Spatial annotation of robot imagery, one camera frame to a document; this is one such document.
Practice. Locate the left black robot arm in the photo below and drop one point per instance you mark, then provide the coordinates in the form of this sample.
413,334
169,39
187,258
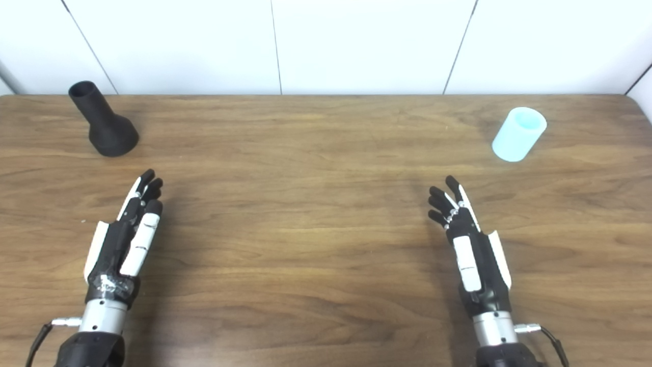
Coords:
99,349

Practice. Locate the left white-black robot hand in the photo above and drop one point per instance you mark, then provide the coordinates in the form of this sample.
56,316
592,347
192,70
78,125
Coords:
114,255

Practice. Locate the black flared nozzle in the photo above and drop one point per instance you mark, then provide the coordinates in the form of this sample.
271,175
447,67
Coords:
109,132

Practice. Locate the right white-black robot hand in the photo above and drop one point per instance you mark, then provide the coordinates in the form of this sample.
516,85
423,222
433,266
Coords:
484,275

